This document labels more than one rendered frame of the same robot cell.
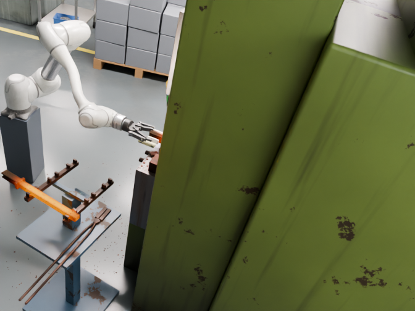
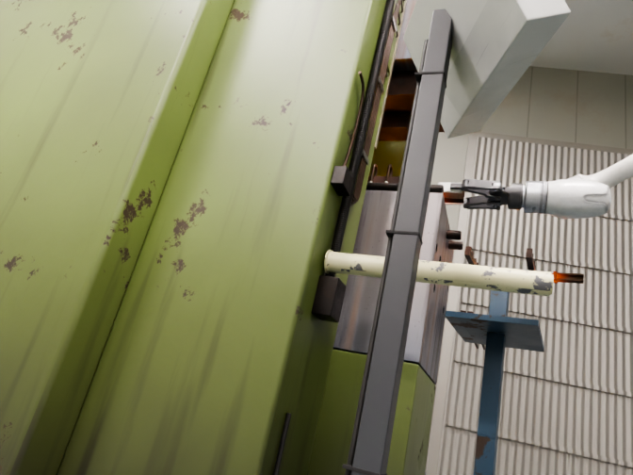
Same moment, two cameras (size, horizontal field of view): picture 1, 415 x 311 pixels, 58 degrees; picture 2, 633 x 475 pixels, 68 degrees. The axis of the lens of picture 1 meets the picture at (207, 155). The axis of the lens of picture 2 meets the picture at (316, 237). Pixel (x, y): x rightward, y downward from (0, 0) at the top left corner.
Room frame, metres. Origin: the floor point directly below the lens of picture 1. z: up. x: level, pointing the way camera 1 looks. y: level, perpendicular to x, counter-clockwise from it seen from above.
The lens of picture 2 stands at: (2.97, 0.28, 0.31)
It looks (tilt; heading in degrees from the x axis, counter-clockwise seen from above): 20 degrees up; 195
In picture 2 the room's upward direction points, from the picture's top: 13 degrees clockwise
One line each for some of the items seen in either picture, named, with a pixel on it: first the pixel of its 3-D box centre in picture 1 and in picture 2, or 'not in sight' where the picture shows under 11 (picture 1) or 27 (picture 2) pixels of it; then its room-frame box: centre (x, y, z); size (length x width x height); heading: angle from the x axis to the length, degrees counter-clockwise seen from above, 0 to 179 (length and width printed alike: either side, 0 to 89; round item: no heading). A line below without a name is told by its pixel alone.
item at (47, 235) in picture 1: (71, 224); (496, 332); (1.13, 0.55, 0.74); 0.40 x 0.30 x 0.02; 164
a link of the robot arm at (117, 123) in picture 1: (120, 122); (533, 197); (1.71, 0.53, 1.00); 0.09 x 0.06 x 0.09; 171
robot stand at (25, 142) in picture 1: (23, 143); not in sight; (2.04, 1.37, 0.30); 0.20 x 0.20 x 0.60; 3
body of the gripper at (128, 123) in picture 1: (131, 126); (505, 196); (1.70, 0.46, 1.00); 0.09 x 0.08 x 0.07; 81
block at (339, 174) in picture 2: not in sight; (342, 181); (2.05, 0.07, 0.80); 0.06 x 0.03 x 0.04; 171
